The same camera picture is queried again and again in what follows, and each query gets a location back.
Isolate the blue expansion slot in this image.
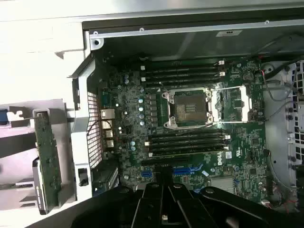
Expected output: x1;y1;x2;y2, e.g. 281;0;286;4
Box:
142;167;194;178

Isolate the black expansion slot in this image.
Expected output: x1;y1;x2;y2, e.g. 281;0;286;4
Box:
141;159;190;167

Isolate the black RAM slot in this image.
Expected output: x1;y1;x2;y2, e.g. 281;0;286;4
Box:
140;76;220;86
151;130;228;138
144;135;231;144
151;142;226;150
146;60;226;67
140;66;220;73
144;71;226;79

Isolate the silver chipset heatsink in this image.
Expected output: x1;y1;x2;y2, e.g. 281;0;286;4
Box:
210;177;235;193

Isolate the green motherboard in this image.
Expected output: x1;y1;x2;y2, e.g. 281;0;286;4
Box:
99;56;271;205

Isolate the CPU socket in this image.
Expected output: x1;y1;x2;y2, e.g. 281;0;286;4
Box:
161;89;213;130

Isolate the grey parts rack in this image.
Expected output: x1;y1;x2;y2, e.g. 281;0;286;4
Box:
0;99;78;214

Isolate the silver socket cover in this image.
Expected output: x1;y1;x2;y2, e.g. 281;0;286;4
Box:
211;84;254;124

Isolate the silver perforated disk bay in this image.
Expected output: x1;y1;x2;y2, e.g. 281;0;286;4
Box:
284;59;304;198

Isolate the blue disk caddy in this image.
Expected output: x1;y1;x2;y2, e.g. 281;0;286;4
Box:
0;107;11;126

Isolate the open black PC case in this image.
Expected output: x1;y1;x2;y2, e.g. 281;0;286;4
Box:
67;14;304;228

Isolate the black looped wire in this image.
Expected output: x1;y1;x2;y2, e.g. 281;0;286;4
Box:
261;33;304;80

